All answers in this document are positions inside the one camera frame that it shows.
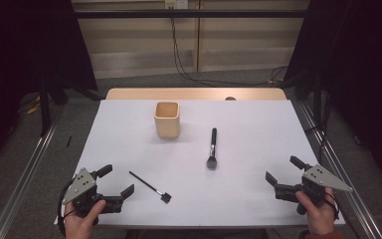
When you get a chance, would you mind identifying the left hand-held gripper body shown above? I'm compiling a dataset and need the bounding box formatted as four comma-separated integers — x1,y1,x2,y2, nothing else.
62,167,124,220

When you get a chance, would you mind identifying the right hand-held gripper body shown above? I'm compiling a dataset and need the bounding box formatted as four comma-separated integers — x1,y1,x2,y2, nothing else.
274,163,353,216

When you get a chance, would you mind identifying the thin black makeup brush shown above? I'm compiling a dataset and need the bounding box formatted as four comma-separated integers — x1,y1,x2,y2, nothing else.
128,170,173,204

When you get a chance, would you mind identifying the large black makeup brush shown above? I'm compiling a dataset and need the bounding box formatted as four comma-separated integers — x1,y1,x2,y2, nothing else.
206,127,219,170

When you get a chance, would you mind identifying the beige square cup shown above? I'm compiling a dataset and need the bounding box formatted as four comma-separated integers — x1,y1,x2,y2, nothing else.
153,101,181,139

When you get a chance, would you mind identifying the person's left hand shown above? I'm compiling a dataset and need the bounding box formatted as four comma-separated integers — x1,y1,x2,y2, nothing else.
63,199,107,239

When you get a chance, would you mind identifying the person's right hand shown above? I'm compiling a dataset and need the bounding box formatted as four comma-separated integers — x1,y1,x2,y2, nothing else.
295,188,338,237

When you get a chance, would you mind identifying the white table sheet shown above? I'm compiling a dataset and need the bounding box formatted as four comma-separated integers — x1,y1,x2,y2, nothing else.
53,99,346,228

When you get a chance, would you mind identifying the black metal stand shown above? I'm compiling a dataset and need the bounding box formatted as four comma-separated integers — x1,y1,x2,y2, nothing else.
39,78,53,137
312,74,323,127

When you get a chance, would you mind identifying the black curtain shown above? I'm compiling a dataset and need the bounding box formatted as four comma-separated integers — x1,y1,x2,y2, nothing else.
0,0,97,177
283,0,382,192

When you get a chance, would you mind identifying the black horizontal bar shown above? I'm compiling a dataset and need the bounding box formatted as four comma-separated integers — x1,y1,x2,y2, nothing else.
74,9,309,19

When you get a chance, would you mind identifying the aluminium rail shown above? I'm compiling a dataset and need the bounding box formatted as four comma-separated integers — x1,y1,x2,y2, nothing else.
297,101,382,239
0,99,66,239

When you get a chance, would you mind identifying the left hand-held gripper cable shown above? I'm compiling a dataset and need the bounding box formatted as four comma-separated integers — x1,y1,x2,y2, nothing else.
57,178,76,237

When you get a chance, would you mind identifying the hand-held gripper cable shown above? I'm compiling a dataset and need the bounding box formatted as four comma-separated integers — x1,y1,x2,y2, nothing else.
322,187,341,222
57,178,76,237

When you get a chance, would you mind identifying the black floor cable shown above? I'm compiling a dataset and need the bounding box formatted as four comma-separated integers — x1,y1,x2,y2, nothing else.
304,96,332,163

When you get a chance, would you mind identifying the right hand-held gripper cable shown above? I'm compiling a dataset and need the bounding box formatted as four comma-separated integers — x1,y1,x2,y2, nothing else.
322,187,341,222

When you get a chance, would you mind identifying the black wall cable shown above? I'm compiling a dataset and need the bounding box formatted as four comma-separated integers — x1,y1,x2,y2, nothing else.
169,6,289,88

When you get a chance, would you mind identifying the white wall socket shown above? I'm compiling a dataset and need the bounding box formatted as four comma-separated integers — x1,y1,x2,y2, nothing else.
164,0,189,10

